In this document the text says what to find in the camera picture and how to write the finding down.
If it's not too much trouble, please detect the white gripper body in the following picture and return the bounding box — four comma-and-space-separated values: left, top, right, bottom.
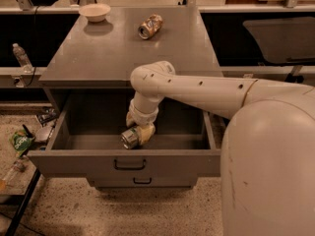
128, 100, 158, 126

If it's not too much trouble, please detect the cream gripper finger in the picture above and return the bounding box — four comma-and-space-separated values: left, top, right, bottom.
126, 112, 135, 128
138, 123, 156, 146

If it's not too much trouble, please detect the silver green 7up can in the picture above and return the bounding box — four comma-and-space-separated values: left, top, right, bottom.
121, 126, 140, 149

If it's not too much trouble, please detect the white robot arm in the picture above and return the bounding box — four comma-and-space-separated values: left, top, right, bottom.
127, 61, 315, 236

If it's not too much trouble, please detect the grey open top drawer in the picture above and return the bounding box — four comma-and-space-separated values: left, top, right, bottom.
28, 89, 224, 179

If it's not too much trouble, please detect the grey lower drawer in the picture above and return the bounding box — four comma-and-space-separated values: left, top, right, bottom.
88, 177, 198, 189

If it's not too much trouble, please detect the brown crushed soda can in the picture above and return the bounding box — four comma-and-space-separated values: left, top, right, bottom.
138, 14, 163, 40

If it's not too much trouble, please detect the grey metal cabinet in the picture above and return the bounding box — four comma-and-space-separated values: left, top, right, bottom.
39, 6, 222, 111

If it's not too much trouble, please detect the dark snack packet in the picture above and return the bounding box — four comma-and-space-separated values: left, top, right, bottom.
36, 107, 58, 127

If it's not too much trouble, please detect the green chip bag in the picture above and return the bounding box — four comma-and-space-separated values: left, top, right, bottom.
9, 130, 34, 157

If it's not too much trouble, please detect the white bowl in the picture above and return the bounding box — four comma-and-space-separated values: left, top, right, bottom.
79, 3, 111, 23

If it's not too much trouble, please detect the plastic bottle on floor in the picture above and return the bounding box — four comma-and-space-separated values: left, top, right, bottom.
0, 157, 27, 191

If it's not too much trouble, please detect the clear plastic water bottle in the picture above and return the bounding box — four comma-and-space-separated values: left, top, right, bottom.
13, 43, 33, 74

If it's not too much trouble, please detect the black top drawer handle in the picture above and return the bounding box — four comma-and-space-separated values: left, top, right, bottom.
113, 159, 147, 171

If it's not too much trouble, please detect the black drawer handle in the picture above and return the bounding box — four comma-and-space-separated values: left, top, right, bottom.
133, 178, 152, 185
113, 159, 147, 171

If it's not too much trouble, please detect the black lower drawer handle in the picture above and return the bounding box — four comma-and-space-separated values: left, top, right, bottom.
133, 178, 152, 185

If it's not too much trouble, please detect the black frame leg left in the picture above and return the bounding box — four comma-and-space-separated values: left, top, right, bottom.
5, 170, 40, 236

